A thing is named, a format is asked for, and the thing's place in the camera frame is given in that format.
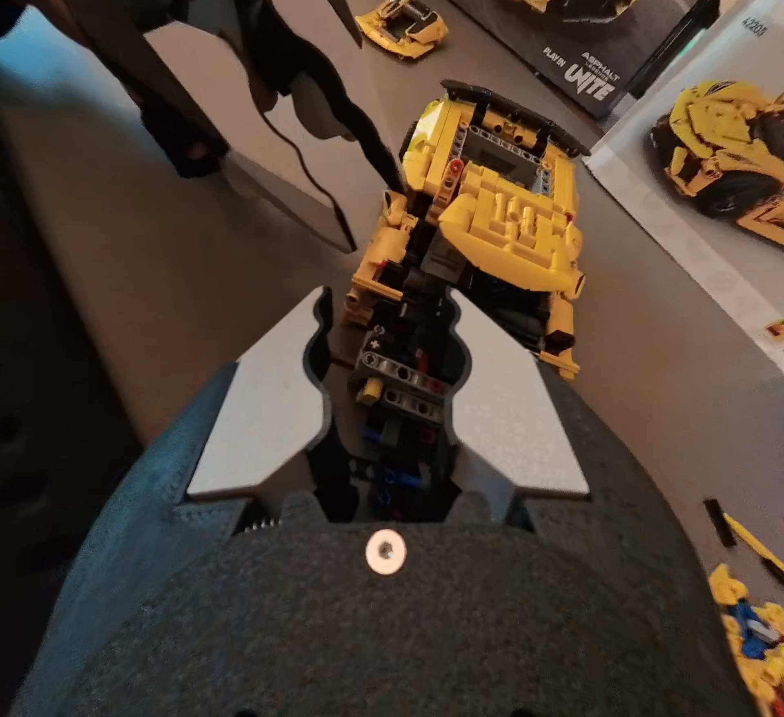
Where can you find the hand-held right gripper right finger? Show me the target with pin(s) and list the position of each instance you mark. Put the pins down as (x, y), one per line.
(514, 429)

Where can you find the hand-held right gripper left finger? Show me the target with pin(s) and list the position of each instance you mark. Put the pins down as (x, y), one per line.
(263, 423)

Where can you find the grey black brick chassis module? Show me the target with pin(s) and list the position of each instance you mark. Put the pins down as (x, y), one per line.
(398, 374)

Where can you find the yellow toy brick car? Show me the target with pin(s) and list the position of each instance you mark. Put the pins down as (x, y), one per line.
(502, 227)

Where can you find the grey desk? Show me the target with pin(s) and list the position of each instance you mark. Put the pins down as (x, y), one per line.
(153, 239)

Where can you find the yellow brick hood panel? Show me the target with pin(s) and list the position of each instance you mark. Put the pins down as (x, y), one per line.
(401, 25)

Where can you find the black flat brick piece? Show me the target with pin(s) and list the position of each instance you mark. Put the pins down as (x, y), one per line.
(720, 522)

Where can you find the white instruction booklet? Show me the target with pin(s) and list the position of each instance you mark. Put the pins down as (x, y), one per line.
(674, 227)

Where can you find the yellow curved brick piece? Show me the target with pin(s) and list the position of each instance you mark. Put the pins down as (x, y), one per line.
(753, 542)

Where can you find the yellow loose brick pile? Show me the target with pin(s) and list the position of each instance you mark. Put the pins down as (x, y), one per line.
(744, 625)

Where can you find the black toy car box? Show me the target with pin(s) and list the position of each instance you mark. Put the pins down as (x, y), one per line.
(661, 13)

